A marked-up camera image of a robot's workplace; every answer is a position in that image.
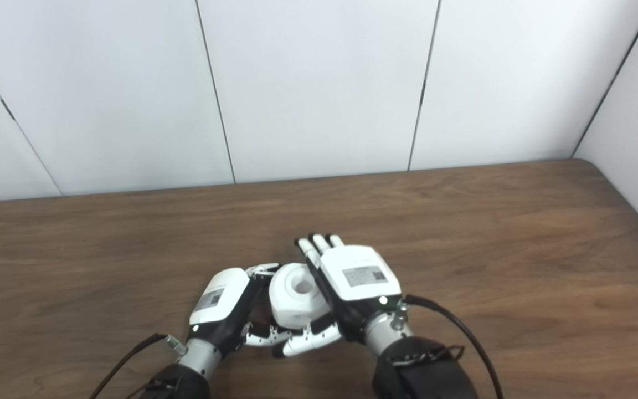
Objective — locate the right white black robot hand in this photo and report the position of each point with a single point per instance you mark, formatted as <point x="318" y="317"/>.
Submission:
<point x="358" y="282"/>

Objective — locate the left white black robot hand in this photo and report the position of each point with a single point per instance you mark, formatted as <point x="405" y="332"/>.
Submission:
<point x="222" y="310"/>

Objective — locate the white block with holes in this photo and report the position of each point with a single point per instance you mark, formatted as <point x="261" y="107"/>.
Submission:
<point x="297" y="302"/>

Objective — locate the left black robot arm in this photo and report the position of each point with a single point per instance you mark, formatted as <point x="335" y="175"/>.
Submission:
<point x="186" y="374"/>

